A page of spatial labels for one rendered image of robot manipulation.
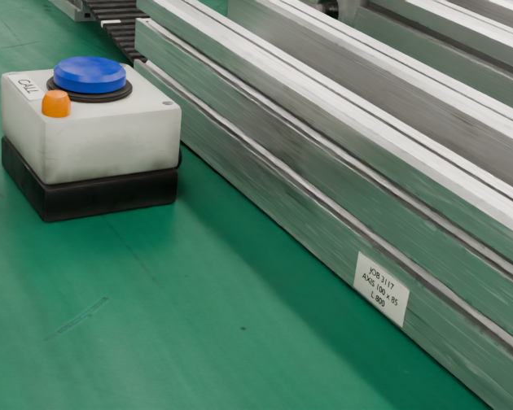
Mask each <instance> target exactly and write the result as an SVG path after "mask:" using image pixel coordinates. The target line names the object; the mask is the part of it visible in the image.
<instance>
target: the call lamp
mask: <svg viewBox="0 0 513 410"><path fill-rule="evenodd" d="M42 114H43V115H44V116H48V117H53V118H62V117H66V116H69V115H70V114H71V101H70V99H69V96H68V94H67V93H66V92H64V91H62V90H50V91H47V92H46V93H45V95H44V97H43V99H42Z"/></svg>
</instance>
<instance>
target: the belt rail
mask: <svg viewBox="0 0 513 410"><path fill-rule="evenodd" d="M49 1H50V2H52V3H53V4H54V5H56V6H57V7H58V8H59V9H60V10H61V11H62V12H64V13H65V14H66V15H68V16H69V17H70V18H71V19H73V20H74V21H75V22H80V21H95V20H96V19H95V18H94V17H93V15H92V14H91V13H90V11H89V10H88V8H87V7H86V6H85V4H84V3H83V2H82V1H81V0H49Z"/></svg>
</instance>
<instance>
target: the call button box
mask: <svg viewBox="0 0 513 410"><path fill-rule="evenodd" d="M119 64H120V65H121V66H122V67H123V68H124V69H125V70H126V82H125V86H124V87H123V88H121V89H119V90H116V91H112V92H107V93H99V94H89V93H80V92H74V91H71V90H67V89H63V88H61V87H59V86H57V84H56V83H54V69H48V70H38V71H27V72H8V73H5V74H2V78H1V111H2V131H3V133H4V134H5V136H3V137H2V165H3V167H4V168H5V169H6V170H7V172H8V173H9V175H10V176H11V178H12V179H13V180H14V182H15V183H16V184H17V185H18V186H19V188H20V189H21V191H22V192H23V193H24V195H25V196H26V198H27V199H28V200H29V202H30V203H31V204H32V205H33V207H34V208H35V210H36V211H37V213H38V214H39V215H40V217H41V218H42V219H43V220H44V221H47V222H51V221H56V220H66V219H71V218H77V217H82V216H92V215H97V214H102V213H107V212H117V211H122V210H128V209H133V208H138V207H148V206H153V205H159V204H164V203H173V202H175V201H176V198H177V187H178V172H177V170H176V169H178V168H179V166H180V165H181V162H182V152H181V149H180V146H179V142H180V129H181V117H182V111H181V108H180V106H178V105H177V104H176V103H175V102H174V101H173V100H172V99H170V98H169V97H168V96H166V95H165V94H164V93H162V92H161V91H160V90H159V89H157V88H156V87H155V86H154V85H153V84H152V83H150V82H149V81H148V80H146V79H145V78H144V77H143V76H141V75H140V74H139V73H137V72H136V71H135V70H133V69H132V68H131V67H130V66H129V65H127V64H124V63H119ZM50 90H62V91H64V92H66V93H67V94H68V96H69V99H70V101H71V114H70V115H69V116H66V117H62V118H53V117H48V116H44V115H43V114H42V99H43V97H44V95H45V93H46V92H47V91H50Z"/></svg>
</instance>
